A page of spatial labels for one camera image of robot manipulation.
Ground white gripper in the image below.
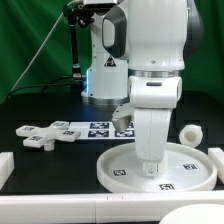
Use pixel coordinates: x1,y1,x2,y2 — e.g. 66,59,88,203
134,108,172,176

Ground white round table top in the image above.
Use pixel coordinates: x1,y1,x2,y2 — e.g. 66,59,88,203
97,143,217,193

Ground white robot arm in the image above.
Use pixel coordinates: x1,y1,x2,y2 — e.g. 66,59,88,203
84,0,203,176

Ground white round object corner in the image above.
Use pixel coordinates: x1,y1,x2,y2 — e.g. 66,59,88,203
159,204,224,224

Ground white right block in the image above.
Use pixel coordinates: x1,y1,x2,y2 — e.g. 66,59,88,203
208,147,224,184

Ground white block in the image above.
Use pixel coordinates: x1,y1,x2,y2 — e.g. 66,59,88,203
0,152,14,190
208,147,224,184

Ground white marker sheet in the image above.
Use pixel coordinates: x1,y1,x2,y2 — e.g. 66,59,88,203
69,121,135,140

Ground white cross-shaped table base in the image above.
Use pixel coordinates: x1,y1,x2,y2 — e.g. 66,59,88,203
16,121,81,151

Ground white left block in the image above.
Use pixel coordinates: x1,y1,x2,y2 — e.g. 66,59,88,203
0,152,14,190

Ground white front rail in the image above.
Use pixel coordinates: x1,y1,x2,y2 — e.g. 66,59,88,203
0,190,224,224

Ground black cable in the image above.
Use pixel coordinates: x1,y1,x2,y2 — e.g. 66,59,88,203
6,75,87,100

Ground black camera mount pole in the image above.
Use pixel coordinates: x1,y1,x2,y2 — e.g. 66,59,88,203
63,1,94,80

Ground overhead camera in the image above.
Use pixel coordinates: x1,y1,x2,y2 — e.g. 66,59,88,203
83,0,118,10

